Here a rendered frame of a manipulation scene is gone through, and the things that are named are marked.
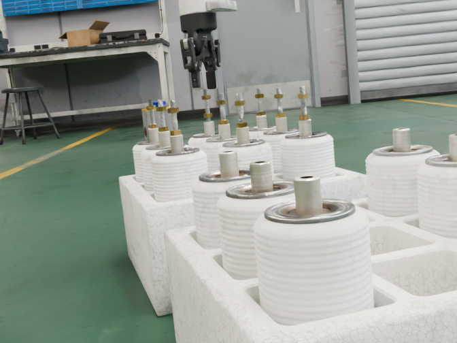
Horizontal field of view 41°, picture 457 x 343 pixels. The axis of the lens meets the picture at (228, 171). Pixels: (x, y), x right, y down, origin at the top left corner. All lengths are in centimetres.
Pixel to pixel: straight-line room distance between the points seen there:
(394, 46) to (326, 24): 69
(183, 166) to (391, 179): 36
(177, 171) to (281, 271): 53
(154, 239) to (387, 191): 38
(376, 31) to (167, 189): 527
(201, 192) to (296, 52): 541
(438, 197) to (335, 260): 24
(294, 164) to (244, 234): 49
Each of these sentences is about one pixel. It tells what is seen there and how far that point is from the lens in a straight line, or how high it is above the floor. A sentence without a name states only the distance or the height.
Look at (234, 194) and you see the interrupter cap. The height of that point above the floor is 25.
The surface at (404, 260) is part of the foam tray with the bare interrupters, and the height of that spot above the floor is 17.
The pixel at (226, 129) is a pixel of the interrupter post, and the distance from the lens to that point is 116.
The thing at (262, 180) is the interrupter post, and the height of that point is 26.
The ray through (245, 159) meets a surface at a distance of 102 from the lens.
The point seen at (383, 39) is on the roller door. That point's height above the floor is 59.
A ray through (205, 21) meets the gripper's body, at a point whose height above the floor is 48.
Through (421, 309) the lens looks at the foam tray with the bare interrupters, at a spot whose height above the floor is 18.
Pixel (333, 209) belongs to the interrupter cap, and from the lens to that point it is 51.
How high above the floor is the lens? 37
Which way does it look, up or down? 9 degrees down
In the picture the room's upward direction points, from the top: 6 degrees counter-clockwise
